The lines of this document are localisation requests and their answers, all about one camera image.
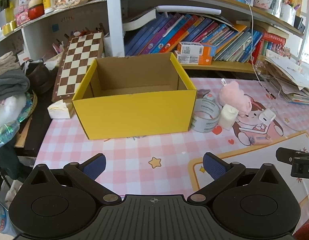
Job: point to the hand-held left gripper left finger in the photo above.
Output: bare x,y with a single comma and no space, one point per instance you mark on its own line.
94,166

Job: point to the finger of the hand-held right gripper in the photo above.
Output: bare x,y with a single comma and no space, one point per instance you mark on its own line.
285,155

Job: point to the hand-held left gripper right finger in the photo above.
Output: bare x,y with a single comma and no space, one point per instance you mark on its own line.
214,166

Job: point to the clear tape roll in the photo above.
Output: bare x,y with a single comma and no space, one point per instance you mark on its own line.
207,127

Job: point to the white charger plug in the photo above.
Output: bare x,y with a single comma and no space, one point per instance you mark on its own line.
267,116

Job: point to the white pillar candle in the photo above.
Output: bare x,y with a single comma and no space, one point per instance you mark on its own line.
228,117

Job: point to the yellow cardboard box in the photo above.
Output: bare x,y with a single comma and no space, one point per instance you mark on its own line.
134,115

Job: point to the pink plush pig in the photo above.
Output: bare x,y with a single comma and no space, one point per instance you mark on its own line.
234,95

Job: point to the small pink stick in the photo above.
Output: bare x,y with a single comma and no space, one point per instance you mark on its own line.
260,140

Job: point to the pink printed desk mat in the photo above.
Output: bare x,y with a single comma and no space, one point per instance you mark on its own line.
134,155

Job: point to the black pen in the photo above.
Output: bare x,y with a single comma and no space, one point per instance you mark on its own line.
269,92

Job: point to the white paper box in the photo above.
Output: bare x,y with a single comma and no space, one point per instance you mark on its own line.
59,110

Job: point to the stack of papers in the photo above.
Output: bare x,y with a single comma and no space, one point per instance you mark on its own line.
289,77

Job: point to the small grey purple toy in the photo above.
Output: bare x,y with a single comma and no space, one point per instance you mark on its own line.
203,93

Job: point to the red cloth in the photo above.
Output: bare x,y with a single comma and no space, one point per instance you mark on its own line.
305,232

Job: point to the yellow band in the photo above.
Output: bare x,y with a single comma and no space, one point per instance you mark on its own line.
33,103

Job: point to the white fluffy cloth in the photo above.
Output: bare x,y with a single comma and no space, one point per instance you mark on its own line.
7,110

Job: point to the wooden chessboard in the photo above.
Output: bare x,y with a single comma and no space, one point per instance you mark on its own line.
77,62

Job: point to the brown bag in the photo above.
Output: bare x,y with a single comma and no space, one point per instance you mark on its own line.
39,76

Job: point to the plastic water bottle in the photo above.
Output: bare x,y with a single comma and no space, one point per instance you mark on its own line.
3,220

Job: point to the orange white carton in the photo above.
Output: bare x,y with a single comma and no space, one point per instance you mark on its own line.
192,60
194,48

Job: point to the grey folded cloth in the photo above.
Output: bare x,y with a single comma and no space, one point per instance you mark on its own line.
9,85

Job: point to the white cup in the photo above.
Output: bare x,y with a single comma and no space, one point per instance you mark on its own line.
288,15

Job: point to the beige folded cloth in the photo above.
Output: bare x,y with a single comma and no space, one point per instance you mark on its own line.
4,62

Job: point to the row of colourful books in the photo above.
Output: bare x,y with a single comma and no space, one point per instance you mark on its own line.
169,35

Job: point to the blue sticky note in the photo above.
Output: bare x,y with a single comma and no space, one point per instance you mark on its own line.
54,27

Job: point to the white wooden bookshelf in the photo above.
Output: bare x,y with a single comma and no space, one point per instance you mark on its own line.
114,17

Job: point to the pink patterned pen holder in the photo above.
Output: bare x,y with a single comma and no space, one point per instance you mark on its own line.
263,2

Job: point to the white lamp bar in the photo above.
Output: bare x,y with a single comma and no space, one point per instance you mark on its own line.
189,10

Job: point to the yellow tape rolls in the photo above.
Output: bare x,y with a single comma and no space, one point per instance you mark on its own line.
9,27

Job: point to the red round doll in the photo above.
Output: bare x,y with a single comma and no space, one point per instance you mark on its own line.
36,8

